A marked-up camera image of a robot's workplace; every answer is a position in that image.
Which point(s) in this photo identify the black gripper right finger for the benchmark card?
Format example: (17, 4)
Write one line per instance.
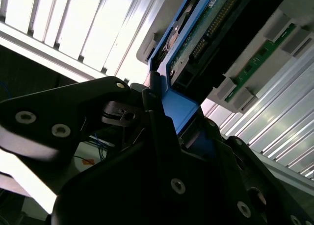
(224, 158)

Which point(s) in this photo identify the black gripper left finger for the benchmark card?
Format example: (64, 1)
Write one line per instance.
(49, 107)

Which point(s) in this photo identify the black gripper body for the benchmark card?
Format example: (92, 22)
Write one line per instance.
(110, 198)

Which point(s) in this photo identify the hard disk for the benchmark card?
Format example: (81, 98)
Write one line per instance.
(180, 109)

